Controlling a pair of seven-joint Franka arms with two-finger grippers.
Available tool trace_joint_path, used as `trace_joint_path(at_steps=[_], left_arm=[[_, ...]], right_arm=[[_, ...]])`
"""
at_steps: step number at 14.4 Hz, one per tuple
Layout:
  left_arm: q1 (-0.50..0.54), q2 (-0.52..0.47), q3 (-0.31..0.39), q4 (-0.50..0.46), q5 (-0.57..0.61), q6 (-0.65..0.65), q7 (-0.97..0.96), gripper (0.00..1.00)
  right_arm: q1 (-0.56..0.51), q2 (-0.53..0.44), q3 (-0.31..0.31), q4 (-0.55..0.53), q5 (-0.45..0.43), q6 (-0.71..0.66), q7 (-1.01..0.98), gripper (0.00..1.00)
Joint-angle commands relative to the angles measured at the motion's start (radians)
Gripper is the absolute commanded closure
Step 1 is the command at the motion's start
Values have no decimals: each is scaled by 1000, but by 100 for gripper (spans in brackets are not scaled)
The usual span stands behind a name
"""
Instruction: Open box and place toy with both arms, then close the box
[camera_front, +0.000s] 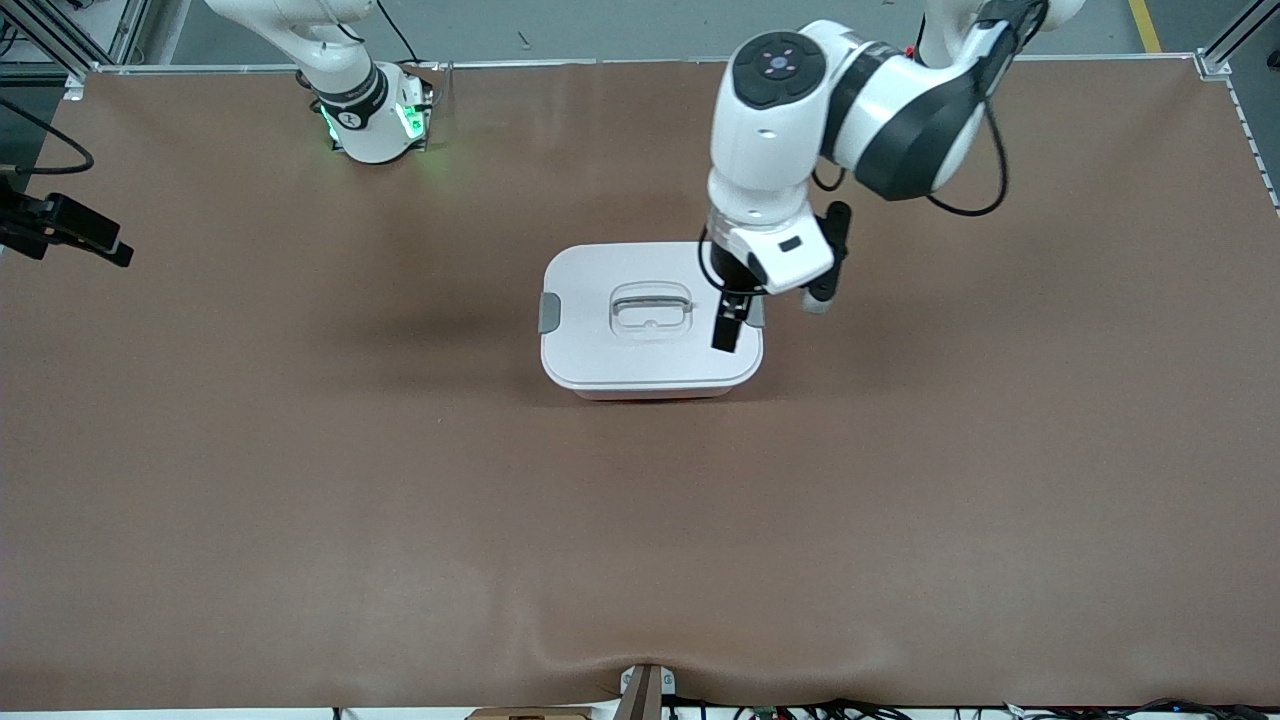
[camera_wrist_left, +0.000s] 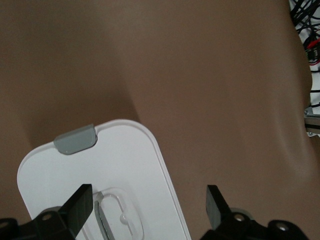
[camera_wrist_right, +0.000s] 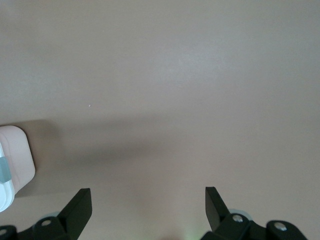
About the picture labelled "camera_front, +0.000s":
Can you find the storage box base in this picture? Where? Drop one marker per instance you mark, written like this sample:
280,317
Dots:
650,395

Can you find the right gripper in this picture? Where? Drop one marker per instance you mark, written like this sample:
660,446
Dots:
40,222

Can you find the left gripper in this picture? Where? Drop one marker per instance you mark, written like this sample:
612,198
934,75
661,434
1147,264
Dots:
729,284

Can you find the white storage box lid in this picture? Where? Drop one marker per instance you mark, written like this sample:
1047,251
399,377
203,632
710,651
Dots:
600,350

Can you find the silver table edge rail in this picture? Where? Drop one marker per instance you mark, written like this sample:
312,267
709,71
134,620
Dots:
600,62

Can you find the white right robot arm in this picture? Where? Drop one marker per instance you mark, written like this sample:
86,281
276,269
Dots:
370,130

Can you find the grey lid latch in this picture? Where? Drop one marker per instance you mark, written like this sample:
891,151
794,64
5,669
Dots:
758,315
549,313

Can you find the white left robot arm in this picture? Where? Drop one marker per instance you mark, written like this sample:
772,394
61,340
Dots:
900,110

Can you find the metal mount bracket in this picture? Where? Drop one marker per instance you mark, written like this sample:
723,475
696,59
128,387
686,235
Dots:
640,695

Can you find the aluminium frame post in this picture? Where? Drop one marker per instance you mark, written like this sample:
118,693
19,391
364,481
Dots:
60,35
1235,40

